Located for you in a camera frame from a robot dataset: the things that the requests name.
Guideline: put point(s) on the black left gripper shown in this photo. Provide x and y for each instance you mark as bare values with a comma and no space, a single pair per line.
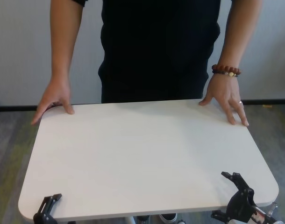
43,219

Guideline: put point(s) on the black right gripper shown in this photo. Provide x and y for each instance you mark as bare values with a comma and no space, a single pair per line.
240,207

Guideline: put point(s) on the white pedestal table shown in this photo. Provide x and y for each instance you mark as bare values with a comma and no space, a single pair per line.
144,151

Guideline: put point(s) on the person's bare left forearm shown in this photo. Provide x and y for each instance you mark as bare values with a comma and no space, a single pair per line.
236,35

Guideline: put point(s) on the person's bare right forearm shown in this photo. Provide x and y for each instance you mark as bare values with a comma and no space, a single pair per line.
65,42

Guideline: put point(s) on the person's left hand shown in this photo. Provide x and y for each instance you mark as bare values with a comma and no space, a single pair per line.
224,93

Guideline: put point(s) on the person's right hand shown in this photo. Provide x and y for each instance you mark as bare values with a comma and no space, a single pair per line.
56,93

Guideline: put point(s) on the black white left sneaker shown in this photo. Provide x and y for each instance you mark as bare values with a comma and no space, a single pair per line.
168,217

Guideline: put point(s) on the small orange floor scrap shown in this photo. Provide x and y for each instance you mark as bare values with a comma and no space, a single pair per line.
267,106

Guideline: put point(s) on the person's body in black clothes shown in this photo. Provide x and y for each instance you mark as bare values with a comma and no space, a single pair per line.
156,51

